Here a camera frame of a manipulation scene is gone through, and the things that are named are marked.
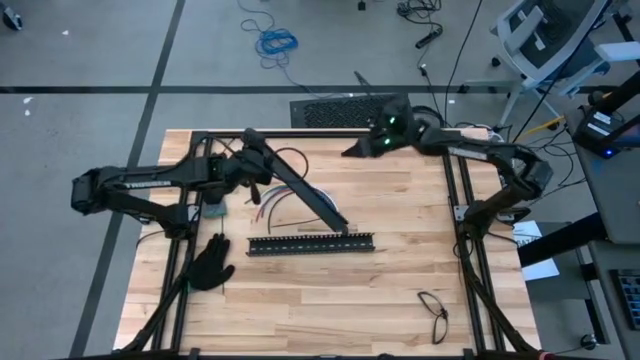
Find bundle of coloured cables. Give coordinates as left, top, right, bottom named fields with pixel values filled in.
left=254, top=191, right=282, bottom=224

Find black stand beam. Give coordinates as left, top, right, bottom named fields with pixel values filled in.
left=517, top=212, right=609, bottom=269

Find thin black hanging cable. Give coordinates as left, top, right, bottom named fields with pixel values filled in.
left=443, top=0, right=485, bottom=96

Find yellow cable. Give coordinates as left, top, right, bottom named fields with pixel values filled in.
left=504, top=115, right=567, bottom=151

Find multicoloured wire bundle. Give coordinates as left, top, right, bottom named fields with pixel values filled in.
left=258, top=185, right=294, bottom=219

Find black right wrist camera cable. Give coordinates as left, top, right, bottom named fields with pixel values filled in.
left=353, top=70, right=374, bottom=96

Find black power strip with cable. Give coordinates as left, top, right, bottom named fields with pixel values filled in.
left=397, top=0, right=446, bottom=51

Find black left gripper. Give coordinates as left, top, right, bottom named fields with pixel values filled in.
left=219, top=127, right=274, bottom=205

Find black work glove grey cuff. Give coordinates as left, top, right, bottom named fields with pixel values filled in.
left=187, top=232, right=236, bottom=292
left=202, top=198, right=229, bottom=220

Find grey mesh office chair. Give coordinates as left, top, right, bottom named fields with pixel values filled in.
left=489, top=0, right=640, bottom=126

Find thick black hanging cable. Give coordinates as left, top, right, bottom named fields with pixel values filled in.
left=504, top=0, right=614, bottom=149

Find black keyboard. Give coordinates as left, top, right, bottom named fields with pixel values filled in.
left=609, top=268, right=640, bottom=331

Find black duct cover strip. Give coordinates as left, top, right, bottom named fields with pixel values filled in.
left=257, top=142, right=350, bottom=235

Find black aluminium table frame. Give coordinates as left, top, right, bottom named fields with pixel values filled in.
left=113, top=128, right=544, bottom=360

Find coiled blue floor cable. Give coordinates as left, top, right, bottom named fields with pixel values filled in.
left=238, top=0, right=301, bottom=71

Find grey side desk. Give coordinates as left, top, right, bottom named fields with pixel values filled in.
left=564, top=107, right=640, bottom=246

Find black eyeglasses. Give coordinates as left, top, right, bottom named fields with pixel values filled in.
left=417, top=290, right=450, bottom=346

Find black perforated floor mat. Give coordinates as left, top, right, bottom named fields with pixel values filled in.
left=289, top=93, right=417, bottom=129

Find white paper sheet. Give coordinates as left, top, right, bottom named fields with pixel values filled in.
left=510, top=219, right=561, bottom=282

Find black box device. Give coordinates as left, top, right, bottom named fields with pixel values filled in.
left=572, top=107, right=629, bottom=160

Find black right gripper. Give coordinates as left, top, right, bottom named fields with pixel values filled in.
left=341, top=94, right=426, bottom=159

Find black slotted cable duct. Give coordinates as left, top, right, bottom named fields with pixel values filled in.
left=246, top=231, right=376, bottom=258

